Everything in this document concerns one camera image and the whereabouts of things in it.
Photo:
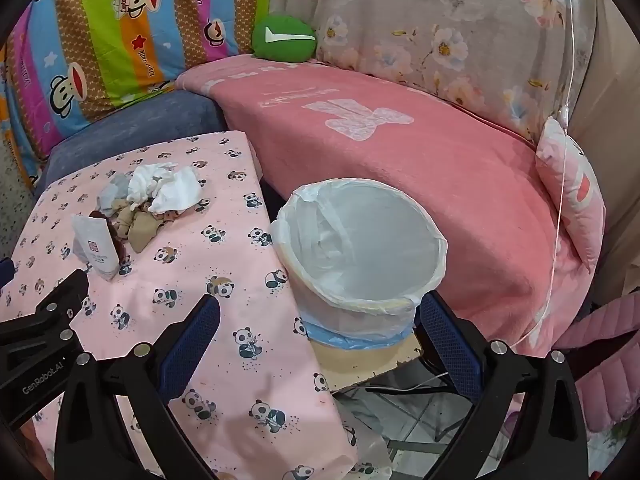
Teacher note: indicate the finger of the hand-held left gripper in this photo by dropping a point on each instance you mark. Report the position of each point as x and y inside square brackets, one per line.
[5, 274]
[60, 300]

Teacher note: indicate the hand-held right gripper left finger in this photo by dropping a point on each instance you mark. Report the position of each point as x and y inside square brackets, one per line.
[192, 345]

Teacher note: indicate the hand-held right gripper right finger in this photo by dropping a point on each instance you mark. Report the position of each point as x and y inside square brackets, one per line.
[450, 350]

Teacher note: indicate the white paper packet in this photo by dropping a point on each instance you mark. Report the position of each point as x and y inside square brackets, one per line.
[95, 250]

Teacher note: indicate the dark brown cloth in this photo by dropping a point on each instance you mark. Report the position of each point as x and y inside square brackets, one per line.
[119, 241]

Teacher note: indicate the beige stocking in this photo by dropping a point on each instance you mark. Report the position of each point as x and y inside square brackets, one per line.
[137, 230]

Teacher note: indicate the bin with white liner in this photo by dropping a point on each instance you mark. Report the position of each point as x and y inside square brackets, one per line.
[360, 240]

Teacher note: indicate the grey cloth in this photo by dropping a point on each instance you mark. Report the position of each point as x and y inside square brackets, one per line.
[112, 192]

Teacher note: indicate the pink chair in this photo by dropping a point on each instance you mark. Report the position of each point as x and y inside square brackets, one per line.
[600, 340]

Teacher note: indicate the crumpled white tissue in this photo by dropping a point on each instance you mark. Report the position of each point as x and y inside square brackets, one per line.
[170, 190]

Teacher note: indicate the pink panda print cloth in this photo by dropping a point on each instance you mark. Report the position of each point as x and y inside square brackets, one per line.
[225, 185]

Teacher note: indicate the small pink pillow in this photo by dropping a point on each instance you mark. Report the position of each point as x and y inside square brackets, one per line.
[575, 195]

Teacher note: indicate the grey-blue sofa seat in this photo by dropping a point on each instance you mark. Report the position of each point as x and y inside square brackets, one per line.
[150, 115]

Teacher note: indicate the pink blanket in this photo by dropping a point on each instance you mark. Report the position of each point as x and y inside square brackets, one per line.
[400, 135]

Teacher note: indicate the colourful striped monkey pillow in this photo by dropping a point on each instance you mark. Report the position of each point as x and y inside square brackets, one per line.
[125, 35]

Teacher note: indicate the green round cushion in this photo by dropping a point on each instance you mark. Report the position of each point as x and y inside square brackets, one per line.
[280, 45]

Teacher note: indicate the grey floral pillow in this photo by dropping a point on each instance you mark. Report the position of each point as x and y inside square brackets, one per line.
[425, 10]

